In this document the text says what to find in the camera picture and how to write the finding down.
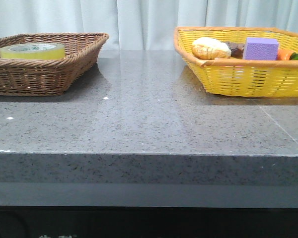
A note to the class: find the orange carrot toy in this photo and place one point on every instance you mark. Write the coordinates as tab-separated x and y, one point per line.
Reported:
284	54

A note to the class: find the yellow woven basket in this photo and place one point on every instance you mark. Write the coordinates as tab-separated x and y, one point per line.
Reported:
238	77

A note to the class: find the yellow packing tape roll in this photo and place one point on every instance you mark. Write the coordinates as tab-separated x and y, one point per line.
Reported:
33	51

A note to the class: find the bread roll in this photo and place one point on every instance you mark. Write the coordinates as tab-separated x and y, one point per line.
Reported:
206	48

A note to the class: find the purple foam block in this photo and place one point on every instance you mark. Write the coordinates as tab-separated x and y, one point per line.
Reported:
260	49

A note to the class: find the brown chocolate pastry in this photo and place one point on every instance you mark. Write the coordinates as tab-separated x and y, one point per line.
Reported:
237	49

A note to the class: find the brown wicker basket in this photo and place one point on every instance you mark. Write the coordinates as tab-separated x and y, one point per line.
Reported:
37	77

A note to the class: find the white pleated curtain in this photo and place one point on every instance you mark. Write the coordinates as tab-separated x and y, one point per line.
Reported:
142	24

